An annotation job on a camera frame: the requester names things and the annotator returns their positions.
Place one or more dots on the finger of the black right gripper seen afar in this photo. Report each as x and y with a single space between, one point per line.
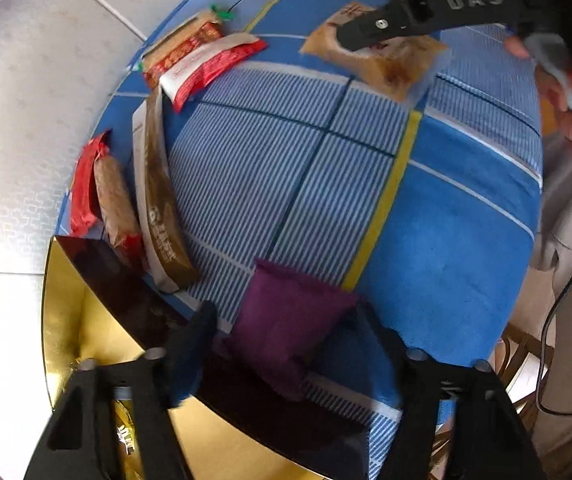
409 18

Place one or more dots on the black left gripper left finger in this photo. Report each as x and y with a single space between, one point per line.
113 421

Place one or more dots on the tan pastry packet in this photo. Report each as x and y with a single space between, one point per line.
400 68

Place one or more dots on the long brown white stick packet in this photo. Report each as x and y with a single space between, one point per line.
168 259

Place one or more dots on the plain red foil packet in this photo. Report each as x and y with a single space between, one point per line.
84 206

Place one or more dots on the squirrel sesame bar packet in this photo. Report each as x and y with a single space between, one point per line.
118 214

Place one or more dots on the purple snack packet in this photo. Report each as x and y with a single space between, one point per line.
284 317

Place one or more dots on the red white snack packet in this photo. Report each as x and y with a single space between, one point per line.
201 67

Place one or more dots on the cracker packet with green ends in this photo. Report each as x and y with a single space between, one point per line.
202 28

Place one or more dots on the wooden chair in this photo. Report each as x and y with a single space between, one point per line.
515 359

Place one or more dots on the gold tin box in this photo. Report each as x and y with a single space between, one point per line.
233 425

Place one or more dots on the blue checked tablecloth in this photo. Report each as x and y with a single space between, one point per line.
426 208

